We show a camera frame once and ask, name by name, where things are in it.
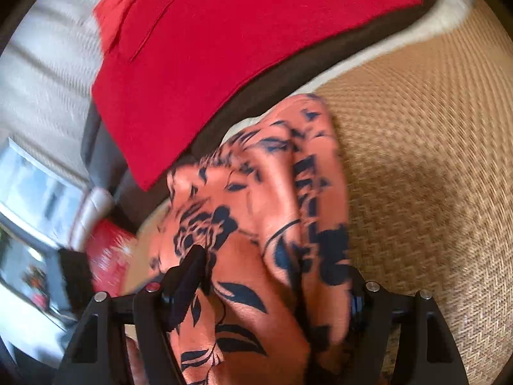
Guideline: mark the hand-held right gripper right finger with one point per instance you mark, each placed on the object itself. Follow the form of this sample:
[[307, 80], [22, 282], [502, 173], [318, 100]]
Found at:
[[374, 308]]

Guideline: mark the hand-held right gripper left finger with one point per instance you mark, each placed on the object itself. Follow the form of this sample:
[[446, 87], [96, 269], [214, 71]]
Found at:
[[188, 284]]

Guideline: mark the orange floral print garment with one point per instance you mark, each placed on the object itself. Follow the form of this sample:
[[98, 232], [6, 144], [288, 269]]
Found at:
[[248, 216]]

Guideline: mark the black tool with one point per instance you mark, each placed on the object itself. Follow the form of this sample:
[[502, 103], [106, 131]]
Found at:
[[76, 276]]

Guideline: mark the white padded rim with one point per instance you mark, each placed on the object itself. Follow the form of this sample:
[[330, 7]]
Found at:
[[90, 212]]

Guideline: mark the tan woven mat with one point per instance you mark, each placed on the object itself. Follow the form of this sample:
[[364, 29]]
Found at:
[[433, 168]]

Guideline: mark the dark brown cushion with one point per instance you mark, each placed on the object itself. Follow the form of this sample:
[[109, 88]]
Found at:
[[280, 84]]

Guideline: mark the red cloth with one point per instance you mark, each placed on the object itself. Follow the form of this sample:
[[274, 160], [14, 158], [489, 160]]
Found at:
[[224, 56]]

